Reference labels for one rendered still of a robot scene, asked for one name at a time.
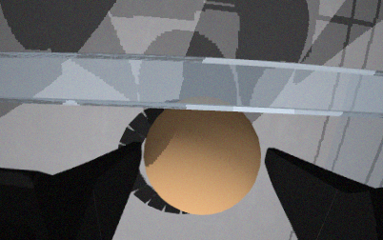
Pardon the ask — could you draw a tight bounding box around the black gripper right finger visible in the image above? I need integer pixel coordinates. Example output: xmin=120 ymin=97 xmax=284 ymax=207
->
xmin=265 ymin=148 xmax=383 ymax=240

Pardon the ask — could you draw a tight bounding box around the tan ball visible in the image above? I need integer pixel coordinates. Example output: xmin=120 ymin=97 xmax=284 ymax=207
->
xmin=143 ymin=109 xmax=261 ymax=215

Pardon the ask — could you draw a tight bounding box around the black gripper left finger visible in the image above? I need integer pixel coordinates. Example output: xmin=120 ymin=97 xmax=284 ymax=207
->
xmin=0 ymin=142 xmax=142 ymax=240

